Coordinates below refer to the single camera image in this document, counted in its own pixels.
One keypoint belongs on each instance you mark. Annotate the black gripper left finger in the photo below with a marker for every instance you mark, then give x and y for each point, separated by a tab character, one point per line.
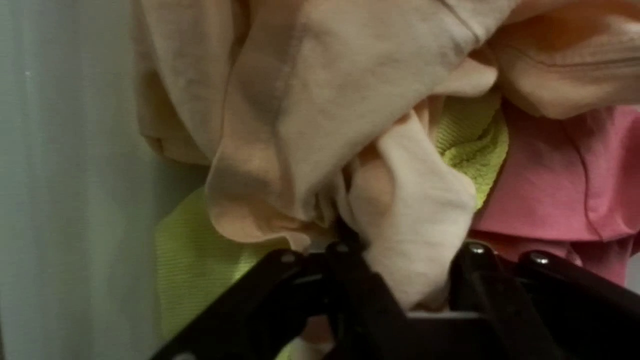
267	301

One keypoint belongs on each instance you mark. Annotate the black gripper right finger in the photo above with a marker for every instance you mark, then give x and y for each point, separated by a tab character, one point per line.
546	307

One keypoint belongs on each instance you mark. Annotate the yellow-green terry cloth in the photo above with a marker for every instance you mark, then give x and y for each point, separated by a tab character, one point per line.
193	266

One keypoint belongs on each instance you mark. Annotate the pink fabric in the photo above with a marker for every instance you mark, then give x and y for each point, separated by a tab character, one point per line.
567	186

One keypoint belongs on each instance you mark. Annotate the peach fabric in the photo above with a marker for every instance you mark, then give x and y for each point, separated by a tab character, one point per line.
321	100

